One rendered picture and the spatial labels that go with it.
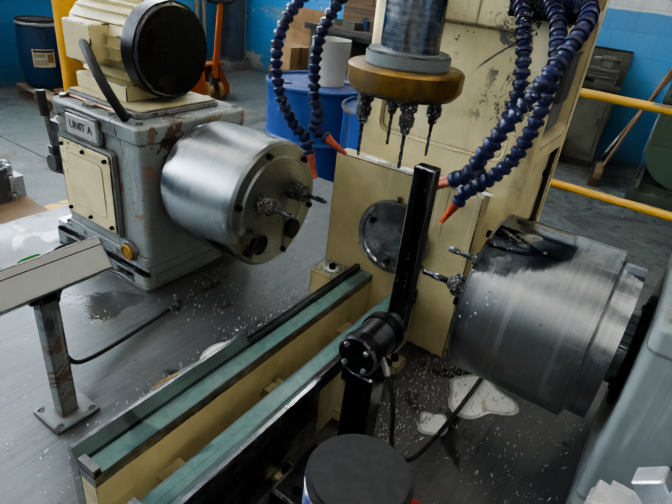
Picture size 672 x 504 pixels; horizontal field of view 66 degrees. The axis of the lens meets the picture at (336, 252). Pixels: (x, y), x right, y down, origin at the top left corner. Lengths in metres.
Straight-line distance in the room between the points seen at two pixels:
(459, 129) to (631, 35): 4.92
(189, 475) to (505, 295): 0.45
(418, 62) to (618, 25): 5.18
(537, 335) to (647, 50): 5.28
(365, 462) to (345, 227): 0.78
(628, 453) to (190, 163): 0.81
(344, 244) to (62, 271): 0.54
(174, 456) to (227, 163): 0.48
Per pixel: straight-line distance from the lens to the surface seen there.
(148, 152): 1.06
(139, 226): 1.13
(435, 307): 1.02
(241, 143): 0.98
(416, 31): 0.80
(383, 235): 1.00
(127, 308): 1.16
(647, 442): 0.74
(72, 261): 0.80
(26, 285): 0.77
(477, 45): 1.01
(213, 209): 0.95
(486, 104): 1.01
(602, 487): 0.49
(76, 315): 1.16
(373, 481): 0.31
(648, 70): 5.90
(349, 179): 1.02
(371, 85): 0.78
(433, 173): 0.66
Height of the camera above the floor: 1.46
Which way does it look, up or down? 29 degrees down
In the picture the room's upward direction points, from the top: 7 degrees clockwise
